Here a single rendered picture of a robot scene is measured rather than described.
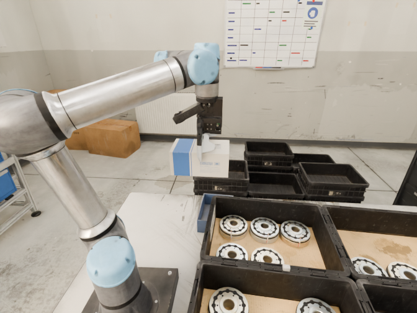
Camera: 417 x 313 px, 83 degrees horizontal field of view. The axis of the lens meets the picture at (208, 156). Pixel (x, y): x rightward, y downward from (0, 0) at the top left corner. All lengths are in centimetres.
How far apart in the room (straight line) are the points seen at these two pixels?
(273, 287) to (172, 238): 51
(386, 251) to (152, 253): 84
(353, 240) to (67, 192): 93
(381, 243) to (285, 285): 45
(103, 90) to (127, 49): 318
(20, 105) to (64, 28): 356
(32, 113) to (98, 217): 36
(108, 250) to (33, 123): 37
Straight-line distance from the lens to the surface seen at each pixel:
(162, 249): 105
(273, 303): 77
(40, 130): 51
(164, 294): 87
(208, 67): 55
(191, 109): 77
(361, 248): 101
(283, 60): 347
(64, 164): 68
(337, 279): 75
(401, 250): 108
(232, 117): 356
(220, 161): 79
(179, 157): 80
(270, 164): 209
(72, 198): 72
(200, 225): 107
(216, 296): 73
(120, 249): 71
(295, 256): 89
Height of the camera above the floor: 147
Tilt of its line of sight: 27 degrees down
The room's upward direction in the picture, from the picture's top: straight up
